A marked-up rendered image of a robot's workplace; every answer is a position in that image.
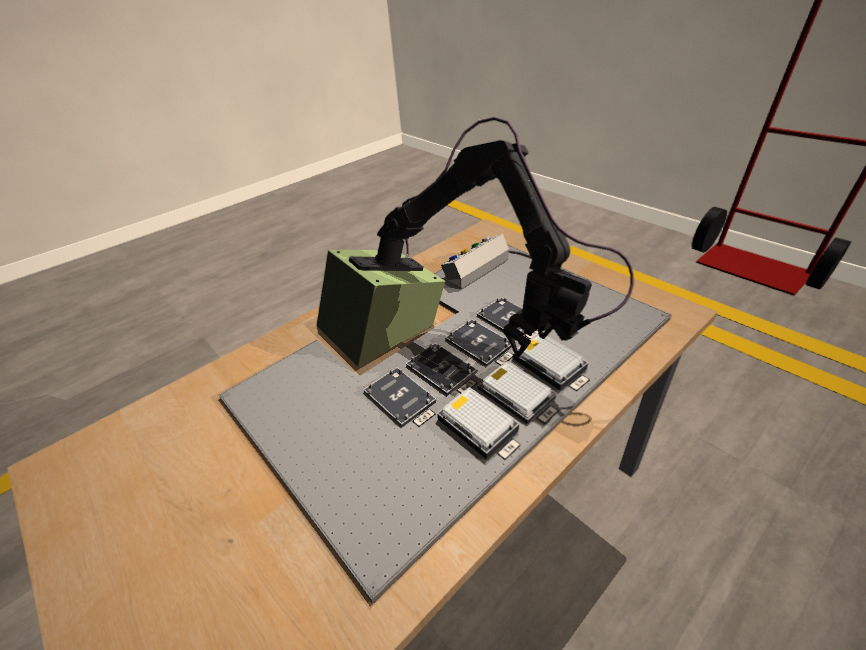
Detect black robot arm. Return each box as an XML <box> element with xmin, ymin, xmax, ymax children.
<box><xmin>349</xmin><ymin>140</ymin><xmax>592</xmax><ymax>341</ymax></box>

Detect white control panel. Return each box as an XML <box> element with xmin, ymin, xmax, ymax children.
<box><xmin>441</xmin><ymin>234</ymin><xmax>531</xmax><ymax>289</ymax></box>

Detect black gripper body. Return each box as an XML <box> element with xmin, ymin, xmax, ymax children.
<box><xmin>503</xmin><ymin>295</ymin><xmax>551</xmax><ymax>340</ymax></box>

